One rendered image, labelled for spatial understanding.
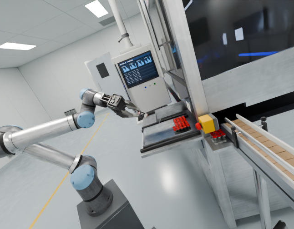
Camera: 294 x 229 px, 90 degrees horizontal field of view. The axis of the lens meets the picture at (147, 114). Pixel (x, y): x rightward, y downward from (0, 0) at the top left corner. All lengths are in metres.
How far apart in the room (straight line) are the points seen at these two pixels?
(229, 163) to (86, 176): 0.85
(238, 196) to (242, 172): 0.22
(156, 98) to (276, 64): 1.23
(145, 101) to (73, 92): 5.61
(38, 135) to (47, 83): 6.91
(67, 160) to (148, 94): 1.20
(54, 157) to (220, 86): 0.96
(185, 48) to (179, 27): 0.09
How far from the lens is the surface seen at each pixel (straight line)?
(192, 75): 0.81
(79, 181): 0.85
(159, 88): 1.84
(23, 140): 0.81
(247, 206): 1.47
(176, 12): 0.80
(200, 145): 1.10
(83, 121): 0.73
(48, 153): 0.96
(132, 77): 1.79
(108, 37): 6.54
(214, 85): 0.86
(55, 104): 7.77
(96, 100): 0.81
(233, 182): 1.25
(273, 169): 0.68
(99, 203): 0.92
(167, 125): 1.20
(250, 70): 0.93
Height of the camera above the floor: 1.41
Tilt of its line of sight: 19 degrees down
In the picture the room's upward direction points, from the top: 22 degrees counter-clockwise
